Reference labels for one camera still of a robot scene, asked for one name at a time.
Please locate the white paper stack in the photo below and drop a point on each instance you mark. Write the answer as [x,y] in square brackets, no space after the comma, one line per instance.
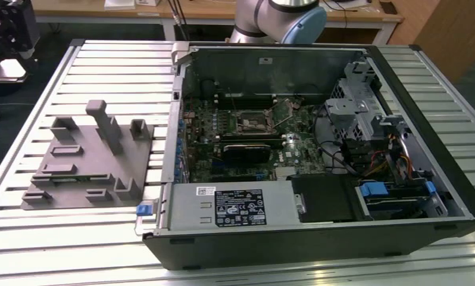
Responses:
[118,4]

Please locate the black graphics card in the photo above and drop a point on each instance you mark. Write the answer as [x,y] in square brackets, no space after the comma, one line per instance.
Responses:
[246,155]

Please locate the wooden cabinet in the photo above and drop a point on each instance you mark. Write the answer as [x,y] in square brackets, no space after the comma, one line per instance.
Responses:
[452,35]

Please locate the green RAM stick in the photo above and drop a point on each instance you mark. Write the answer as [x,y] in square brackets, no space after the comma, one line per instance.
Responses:
[85,178]

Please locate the grey parts rack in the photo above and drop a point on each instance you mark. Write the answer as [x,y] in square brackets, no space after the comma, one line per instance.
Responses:
[95,155]

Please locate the blue plastic tab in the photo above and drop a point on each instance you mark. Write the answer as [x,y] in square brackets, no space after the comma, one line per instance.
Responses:
[429,187]

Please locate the wooden desk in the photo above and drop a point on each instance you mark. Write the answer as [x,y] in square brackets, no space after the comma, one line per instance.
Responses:
[83,10]

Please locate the black plastic shroud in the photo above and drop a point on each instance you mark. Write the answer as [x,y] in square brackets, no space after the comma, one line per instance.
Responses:
[325,199]

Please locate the silver chipset heat sink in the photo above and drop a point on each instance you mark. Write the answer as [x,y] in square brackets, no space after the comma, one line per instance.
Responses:
[286,172]

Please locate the metal drive cage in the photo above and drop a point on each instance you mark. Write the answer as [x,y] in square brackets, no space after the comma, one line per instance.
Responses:
[349,110]

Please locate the black RAM slot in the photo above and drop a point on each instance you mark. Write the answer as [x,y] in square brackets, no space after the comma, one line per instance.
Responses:
[250,137]
[246,102]
[246,106]
[246,98]
[246,95]
[275,143]

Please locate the metal locking lever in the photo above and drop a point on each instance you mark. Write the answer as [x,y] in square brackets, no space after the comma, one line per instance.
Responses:
[287,120]

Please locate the silver CPU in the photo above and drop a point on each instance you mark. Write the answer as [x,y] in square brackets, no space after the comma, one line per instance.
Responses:
[9,70]

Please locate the blue case latch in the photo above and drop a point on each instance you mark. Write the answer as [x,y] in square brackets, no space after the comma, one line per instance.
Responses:
[145,209]

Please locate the small black desk device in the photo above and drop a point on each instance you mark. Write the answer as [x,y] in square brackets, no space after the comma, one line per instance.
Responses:
[389,7]

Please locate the CPU socket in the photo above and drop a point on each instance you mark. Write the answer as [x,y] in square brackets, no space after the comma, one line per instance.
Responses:
[254,122]

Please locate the blue disk carrier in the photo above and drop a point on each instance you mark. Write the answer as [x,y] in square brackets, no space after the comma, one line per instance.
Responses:
[373,190]

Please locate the small white box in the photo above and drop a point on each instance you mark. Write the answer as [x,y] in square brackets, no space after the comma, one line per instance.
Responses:
[149,2]

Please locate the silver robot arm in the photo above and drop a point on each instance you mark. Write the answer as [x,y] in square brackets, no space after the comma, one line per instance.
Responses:
[258,18]

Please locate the grey power supply unit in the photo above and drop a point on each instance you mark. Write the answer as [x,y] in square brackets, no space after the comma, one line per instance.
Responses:
[190,208]

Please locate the black PC case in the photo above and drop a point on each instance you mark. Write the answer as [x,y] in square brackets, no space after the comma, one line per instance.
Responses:
[262,247]

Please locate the green motherboard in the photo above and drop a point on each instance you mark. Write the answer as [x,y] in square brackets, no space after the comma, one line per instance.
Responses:
[301,149]

